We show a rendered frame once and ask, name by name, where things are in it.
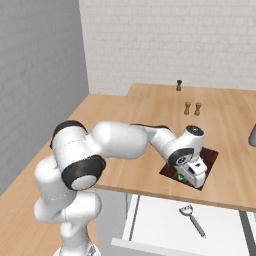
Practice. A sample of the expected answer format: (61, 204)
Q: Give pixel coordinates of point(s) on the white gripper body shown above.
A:
(196, 175)

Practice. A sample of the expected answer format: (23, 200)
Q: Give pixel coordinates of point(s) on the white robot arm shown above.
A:
(110, 140)

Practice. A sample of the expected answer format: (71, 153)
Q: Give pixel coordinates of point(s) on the dark brown cutting board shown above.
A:
(209, 158)

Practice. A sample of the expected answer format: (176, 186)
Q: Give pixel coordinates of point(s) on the grey metal peeler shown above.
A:
(193, 221)

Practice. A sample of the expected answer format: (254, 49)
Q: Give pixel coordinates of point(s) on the white open drawer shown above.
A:
(186, 230)

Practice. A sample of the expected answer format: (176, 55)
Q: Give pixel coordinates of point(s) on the tan wooden shaker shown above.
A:
(197, 109)
(187, 108)

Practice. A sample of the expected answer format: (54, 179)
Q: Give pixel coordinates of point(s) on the grey rounded object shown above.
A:
(252, 136)

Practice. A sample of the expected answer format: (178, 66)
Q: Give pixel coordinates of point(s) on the dark brown pepper mill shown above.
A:
(179, 85)

